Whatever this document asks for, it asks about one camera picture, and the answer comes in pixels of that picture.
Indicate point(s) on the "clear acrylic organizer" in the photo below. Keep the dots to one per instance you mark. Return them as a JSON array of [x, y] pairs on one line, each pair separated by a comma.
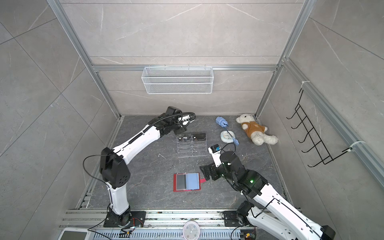
[[189, 149]]

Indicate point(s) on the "white round clock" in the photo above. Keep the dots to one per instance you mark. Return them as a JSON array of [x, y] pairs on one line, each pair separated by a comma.
[[191, 231]]

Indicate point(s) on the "blue plastic bottle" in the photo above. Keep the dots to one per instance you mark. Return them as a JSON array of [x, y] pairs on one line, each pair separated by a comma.
[[221, 122]]

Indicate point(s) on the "red card holder wallet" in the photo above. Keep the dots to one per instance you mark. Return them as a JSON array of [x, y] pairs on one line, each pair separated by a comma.
[[201, 182]]

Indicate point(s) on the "blue credit card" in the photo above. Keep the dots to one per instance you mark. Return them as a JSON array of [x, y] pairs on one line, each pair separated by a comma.
[[193, 181]]

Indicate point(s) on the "white wire mesh basket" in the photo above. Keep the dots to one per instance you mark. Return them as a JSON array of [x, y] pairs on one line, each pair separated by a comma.
[[178, 80]]

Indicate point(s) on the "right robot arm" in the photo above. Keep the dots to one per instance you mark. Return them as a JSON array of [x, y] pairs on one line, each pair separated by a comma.
[[264, 207]]

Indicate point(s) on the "grey credit card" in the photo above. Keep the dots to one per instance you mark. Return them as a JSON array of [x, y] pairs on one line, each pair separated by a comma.
[[180, 182]]

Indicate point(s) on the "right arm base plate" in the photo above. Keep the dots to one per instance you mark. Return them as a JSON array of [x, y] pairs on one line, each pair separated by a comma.
[[230, 219]]

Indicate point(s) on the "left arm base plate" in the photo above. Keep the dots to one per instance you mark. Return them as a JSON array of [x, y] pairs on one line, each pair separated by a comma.
[[135, 218]]

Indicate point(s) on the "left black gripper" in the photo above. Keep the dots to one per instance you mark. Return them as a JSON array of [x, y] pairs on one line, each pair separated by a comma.
[[180, 130]]

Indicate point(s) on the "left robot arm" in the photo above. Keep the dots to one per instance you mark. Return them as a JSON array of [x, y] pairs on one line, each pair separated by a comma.
[[114, 162]]

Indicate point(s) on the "white tablet device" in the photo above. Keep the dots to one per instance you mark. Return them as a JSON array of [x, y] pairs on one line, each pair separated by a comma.
[[70, 233]]

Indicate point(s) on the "black wall hook rack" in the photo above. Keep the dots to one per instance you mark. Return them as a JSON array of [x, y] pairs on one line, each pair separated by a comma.
[[313, 136]]

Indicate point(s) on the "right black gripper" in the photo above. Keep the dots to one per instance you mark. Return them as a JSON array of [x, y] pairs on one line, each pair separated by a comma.
[[206, 171]]

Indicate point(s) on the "white teddy bear brown shirt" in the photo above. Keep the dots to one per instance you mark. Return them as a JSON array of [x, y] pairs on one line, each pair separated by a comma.
[[256, 132]]

